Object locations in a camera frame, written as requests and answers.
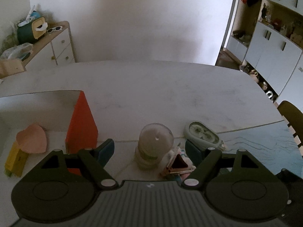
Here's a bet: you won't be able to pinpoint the yellow box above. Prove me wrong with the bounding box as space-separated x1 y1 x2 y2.
4 141 29 177

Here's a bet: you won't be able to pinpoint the wooden chair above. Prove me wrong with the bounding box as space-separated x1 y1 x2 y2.
277 100 303 158

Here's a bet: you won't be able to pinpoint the row of shoes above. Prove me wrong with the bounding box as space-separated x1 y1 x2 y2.
239 64 279 102

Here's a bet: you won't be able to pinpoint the grey wardrobe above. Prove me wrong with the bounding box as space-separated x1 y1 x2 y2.
223 0 303 105

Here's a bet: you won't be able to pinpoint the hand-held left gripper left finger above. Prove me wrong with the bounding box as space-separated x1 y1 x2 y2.
28 139 118 190

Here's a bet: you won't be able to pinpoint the red and white box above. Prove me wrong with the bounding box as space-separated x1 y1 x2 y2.
0 90 99 180

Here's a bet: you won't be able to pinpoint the cardboard box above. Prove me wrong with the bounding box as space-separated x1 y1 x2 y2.
0 58 27 79

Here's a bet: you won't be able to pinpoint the white sunglasses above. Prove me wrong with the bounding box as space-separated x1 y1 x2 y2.
46 25 63 34

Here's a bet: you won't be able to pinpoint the green tissue box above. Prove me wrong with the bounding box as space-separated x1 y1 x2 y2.
17 16 48 44

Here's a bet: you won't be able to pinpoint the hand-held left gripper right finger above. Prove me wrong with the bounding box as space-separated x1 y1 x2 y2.
181 139 276 190

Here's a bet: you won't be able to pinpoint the small triangular box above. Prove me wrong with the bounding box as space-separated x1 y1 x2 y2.
160 152 197 177

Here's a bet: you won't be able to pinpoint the pink heart dish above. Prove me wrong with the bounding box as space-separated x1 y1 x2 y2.
16 123 48 154

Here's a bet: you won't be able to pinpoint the green oval clock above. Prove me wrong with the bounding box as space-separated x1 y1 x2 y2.
184 121 225 151

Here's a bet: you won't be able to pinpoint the clear plastic bag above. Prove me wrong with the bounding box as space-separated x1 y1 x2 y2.
0 42 34 61

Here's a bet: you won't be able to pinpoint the white drawer cabinet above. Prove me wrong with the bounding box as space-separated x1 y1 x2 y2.
21 20 76 72

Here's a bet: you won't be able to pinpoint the glass jar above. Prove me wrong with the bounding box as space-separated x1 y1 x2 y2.
134 123 174 170

